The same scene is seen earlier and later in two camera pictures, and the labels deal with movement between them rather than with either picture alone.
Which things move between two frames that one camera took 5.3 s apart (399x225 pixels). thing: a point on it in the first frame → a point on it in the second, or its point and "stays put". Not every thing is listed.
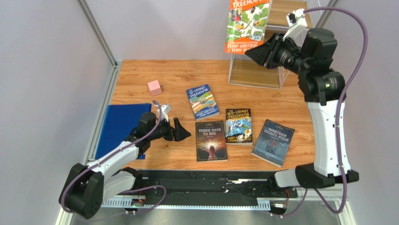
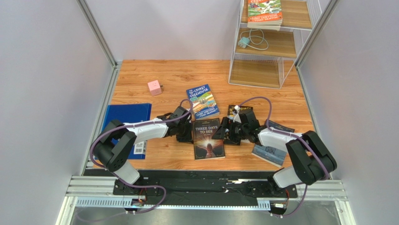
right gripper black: [271, 50] → [230, 131]
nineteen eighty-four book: [273, 142] stays put
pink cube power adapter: [154, 87] stays put
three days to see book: [210, 141] stays put
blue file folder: [119, 120] stays put
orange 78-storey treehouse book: [247, 25] → [265, 14]
